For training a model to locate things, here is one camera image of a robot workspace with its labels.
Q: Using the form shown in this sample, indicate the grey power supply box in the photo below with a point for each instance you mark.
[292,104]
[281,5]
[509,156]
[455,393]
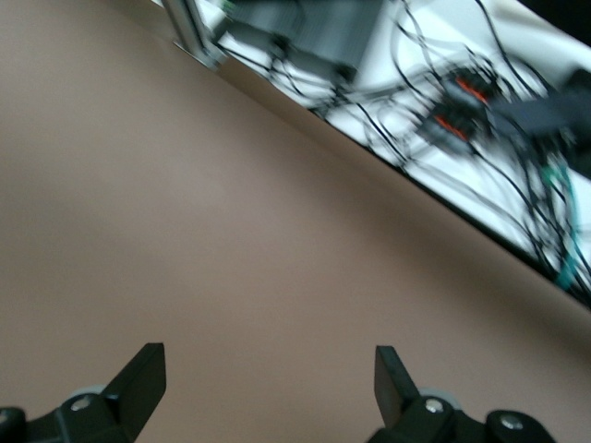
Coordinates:
[323,37]

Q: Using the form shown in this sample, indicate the dark grey flat device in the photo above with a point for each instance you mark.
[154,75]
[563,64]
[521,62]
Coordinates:
[535,111]

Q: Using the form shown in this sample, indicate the black power strip orange switches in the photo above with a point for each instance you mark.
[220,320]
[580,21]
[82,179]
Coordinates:
[448,127]
[466,87]

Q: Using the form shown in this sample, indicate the aluminium profile post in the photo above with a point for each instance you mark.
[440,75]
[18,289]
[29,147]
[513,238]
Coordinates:
[189,27]

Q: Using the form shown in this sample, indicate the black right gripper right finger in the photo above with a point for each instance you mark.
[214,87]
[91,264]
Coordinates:
[415,420]

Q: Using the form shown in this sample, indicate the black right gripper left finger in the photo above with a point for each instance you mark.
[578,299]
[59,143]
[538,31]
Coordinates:
[120,401]

